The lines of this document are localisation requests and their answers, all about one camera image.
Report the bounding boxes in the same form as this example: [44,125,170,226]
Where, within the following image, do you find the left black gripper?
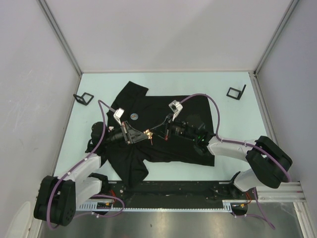
[103,121,148,147]

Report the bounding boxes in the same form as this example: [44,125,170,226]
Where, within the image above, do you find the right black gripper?
[150,114,197,141]

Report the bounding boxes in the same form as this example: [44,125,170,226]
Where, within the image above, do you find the black t-shirt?
[84,81,215,189]

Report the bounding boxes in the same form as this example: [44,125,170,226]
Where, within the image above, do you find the gold brooch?
[144,129,153,145]

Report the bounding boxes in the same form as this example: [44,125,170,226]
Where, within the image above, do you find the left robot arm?
[33,121,152,226]

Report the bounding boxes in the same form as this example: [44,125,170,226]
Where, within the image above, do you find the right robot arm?
[150,114,293,199]

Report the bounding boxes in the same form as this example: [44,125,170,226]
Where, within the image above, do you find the round badge on shirt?
[130,113,138,120]

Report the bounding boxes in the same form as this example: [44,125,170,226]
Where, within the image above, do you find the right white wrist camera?
[168,100,183,121]

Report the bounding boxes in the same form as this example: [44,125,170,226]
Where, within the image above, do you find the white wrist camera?
[113,108,124,125]
[168,100,183,121]

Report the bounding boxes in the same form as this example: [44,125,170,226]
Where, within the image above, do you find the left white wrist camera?
[113,108,124,125]

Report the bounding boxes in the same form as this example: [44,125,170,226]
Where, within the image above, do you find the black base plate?
[101,181,255,215]

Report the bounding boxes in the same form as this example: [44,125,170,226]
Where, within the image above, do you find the left black wire stand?
[73,92,94,106]

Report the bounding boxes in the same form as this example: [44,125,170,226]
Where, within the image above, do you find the black wire stand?
[73,92,94,106]
[226,84,247,101]

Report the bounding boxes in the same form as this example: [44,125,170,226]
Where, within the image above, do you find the right black wire stand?
[226,84,247,101]

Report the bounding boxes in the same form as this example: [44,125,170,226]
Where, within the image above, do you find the white cable duct rail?
[76,200,251,213]

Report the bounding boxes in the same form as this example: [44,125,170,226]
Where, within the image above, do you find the aluminium frame rail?
[102,181,304,200]

